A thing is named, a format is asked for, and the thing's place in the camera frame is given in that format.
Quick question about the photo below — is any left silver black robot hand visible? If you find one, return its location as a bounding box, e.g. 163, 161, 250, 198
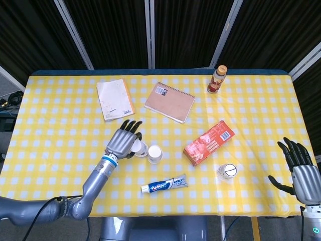
104, 119, 143, 160

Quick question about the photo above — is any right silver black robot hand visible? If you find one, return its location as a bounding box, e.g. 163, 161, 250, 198
267, 137, 321, 204

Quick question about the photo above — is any white paper cup with line mark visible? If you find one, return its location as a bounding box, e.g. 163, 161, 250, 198
217, 163, 238, 182

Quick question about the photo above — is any white booklet with orange spine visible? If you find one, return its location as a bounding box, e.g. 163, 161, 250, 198
96, 78, 136, 123

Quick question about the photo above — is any yellow checked tablecloth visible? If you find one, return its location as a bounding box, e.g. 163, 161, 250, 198
0, 74, 321, 218

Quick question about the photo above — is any blue white toothpaste tube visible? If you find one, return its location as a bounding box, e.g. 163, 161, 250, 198
140, 173, 188, 194

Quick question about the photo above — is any brown spiral notebook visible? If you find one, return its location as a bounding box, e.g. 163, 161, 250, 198
143, 81, 196, 124

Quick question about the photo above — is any yellow floor tape strip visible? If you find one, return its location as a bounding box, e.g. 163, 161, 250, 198
251, 216, 260, 241

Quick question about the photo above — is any black fabric partition panel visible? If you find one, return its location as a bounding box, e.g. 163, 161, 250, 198
219, 0, 321, 73
0, 0, 88, 79
154, 0, 235, 69
64, 0, 151, 70
292, 57, 321, 157

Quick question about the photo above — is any orange cardboard box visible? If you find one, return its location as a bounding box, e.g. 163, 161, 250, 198
183, 119, 237, 167

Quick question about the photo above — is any grey robot torso base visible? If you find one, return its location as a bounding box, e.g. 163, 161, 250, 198
99, 215, 209, 241

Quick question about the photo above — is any metal table leg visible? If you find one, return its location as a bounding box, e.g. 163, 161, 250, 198
220, 215, 226, 241

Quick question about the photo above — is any red labelled drink bottle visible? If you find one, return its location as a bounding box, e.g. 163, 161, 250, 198
207, 65, 228, 94

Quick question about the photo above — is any black equipment box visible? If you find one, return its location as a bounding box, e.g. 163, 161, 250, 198
0, 112, 17, 133

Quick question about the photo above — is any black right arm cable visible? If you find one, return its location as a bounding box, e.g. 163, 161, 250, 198
299, 205, 305, 241

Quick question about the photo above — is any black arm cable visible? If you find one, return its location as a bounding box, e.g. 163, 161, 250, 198
299, 205, 305, 241
23, 196, 83, 241

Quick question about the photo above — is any dark floor cable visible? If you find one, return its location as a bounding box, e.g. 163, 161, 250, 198
226, 216, 242, 241

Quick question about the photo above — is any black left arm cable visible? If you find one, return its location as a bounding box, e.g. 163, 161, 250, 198
23, 196, 83, 241

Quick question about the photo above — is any silver partition frame post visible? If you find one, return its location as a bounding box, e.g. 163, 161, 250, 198
144, 0, 156, 70
209, 0, 243, 69
288, 41, 321, 81
0, 65, 26, 92
53, 0, 94, 70

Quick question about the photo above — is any black cable bundle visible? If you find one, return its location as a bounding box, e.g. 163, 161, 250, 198
0, 90, 25, 109

